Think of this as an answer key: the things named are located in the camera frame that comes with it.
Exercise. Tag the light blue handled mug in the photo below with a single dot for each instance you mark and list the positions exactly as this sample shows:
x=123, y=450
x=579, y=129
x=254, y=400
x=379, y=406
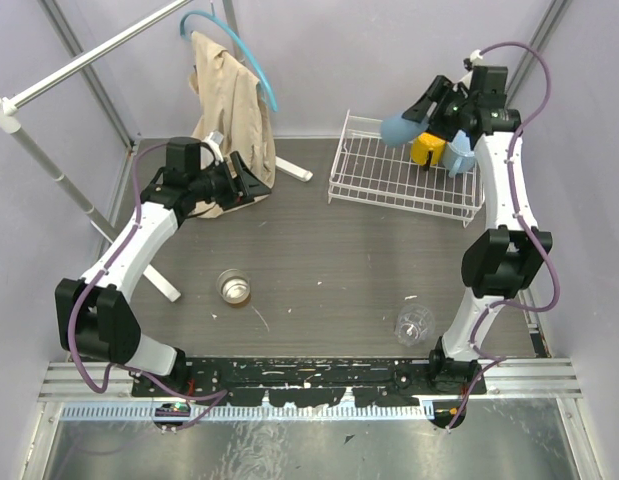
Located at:
x=458, y=158

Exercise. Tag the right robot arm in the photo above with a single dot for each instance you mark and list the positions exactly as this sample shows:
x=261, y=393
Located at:
x=505, y=259

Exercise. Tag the beige shirt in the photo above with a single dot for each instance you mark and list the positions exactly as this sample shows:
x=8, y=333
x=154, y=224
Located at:
x=231, y=104

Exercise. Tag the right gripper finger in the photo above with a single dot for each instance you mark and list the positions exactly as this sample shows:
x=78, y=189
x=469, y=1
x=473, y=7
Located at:
x=419, y=114
x=432, y=95

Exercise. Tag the teal clothes hanger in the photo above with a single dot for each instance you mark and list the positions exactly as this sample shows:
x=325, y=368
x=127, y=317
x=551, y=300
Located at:
x=184, y=33

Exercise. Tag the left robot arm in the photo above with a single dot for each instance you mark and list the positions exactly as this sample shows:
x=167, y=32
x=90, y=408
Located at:
x=95, y=320

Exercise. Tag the white wire dish rack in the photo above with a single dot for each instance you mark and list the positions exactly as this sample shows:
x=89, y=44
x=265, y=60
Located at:
x=365, y=170

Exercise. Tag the clear glass amber base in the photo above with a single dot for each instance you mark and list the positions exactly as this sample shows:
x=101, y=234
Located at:
x=233, y=286

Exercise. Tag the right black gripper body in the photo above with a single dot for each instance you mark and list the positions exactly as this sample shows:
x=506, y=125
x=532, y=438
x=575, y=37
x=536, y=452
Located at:
x=446, y=120

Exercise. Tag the yellow mug black handle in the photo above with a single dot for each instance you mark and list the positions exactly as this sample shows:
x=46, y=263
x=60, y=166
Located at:
x=427, y=150

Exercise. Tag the clear plastic cup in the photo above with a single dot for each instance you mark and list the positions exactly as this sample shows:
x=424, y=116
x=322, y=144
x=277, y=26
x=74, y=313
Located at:
x=415, y=324

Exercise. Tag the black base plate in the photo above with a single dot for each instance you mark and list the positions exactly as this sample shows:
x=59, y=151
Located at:
x=312, y=382

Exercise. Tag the light blue plastic cup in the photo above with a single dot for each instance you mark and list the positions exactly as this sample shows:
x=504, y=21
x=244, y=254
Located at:
x=395, y=131

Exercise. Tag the silver garment rack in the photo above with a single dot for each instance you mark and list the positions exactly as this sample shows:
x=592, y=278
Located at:
x=11, y=125

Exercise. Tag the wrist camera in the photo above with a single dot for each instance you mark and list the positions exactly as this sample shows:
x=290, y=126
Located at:
x=213, y=142
x=474, y=60

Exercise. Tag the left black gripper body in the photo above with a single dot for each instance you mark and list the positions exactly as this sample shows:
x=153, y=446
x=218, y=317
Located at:
x=232, y=179

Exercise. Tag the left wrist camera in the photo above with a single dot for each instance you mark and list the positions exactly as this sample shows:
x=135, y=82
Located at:
x=213, y=142

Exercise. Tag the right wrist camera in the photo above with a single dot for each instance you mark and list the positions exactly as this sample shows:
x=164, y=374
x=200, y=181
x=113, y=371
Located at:
x=474, y=60

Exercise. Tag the aluminium frame rail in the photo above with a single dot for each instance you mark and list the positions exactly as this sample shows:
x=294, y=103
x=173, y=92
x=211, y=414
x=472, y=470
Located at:
x=134, y=397

